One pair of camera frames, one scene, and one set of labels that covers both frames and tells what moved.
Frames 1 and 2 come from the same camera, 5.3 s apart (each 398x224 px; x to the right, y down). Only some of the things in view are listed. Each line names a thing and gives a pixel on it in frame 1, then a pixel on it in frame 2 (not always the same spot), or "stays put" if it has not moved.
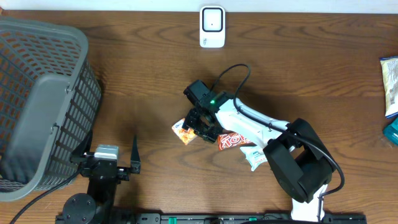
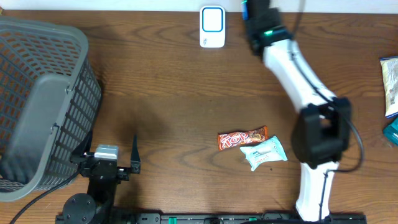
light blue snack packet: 254,155 stays put
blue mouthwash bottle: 390,132 stays put
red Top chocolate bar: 225,140 stays put
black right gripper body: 212,127 to 253,28
